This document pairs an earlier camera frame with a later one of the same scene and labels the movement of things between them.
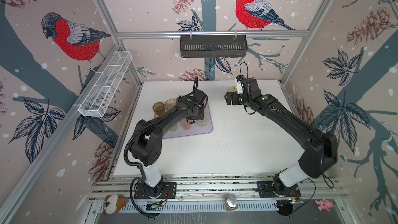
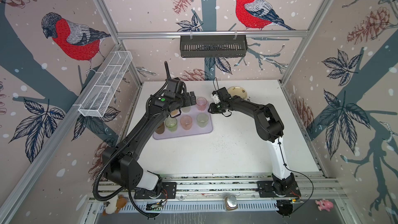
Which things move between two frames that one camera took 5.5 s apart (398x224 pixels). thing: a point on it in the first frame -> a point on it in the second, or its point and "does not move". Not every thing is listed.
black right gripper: x=235 y=95 -> x=214 y=109
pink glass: x=185 y=125 does not move
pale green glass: x=203 y=122 does not move
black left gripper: x=201 y=115 -> x=188 y=102
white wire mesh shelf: x=98 y=101 does not move
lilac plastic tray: x=195 y=129 does not move
